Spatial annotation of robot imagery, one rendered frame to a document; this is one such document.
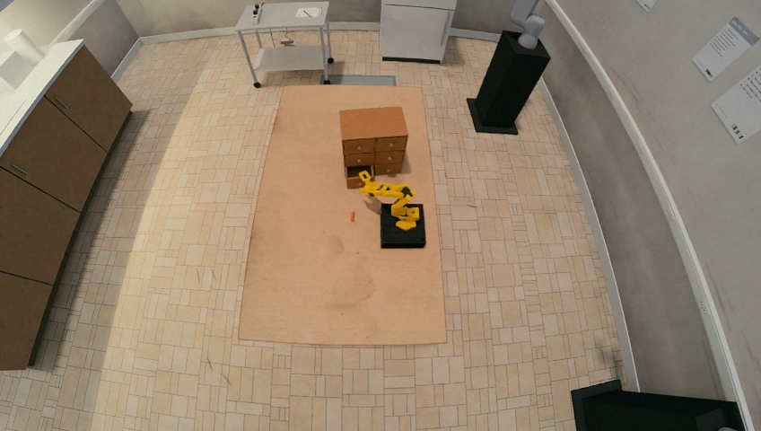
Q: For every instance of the brown chest of drawers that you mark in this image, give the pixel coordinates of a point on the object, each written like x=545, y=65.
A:
x=373, y=123

